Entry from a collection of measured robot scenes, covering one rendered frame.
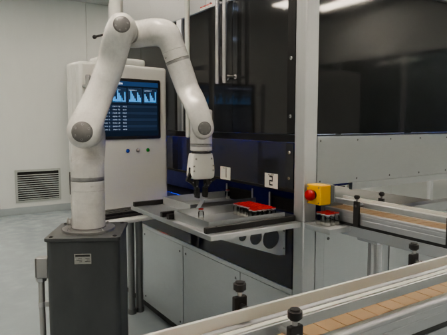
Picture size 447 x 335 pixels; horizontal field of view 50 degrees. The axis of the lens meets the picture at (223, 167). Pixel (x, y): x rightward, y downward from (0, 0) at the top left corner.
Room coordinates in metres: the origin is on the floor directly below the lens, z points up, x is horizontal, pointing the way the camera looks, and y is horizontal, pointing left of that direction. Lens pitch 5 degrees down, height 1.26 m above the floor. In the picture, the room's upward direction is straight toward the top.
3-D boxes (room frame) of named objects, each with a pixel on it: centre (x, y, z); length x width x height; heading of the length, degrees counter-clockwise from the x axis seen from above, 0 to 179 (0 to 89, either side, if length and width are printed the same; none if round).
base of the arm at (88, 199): (1.73, 0.50, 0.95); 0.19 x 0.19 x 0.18
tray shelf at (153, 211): (1.97, 0.03, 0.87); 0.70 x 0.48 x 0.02; 33
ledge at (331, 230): (1.73, -0.40, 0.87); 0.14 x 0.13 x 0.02; 123
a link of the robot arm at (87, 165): (1.76, 0.50, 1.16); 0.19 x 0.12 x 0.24; 9
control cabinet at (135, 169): (2.51, 0.55, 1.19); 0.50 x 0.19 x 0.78; 130
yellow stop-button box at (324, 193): (1.72, -0.35, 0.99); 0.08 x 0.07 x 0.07; 123
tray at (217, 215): (1.80, -0.02, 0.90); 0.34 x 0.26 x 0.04; 123
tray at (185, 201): (2.15, 0.07, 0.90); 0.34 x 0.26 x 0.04; 123
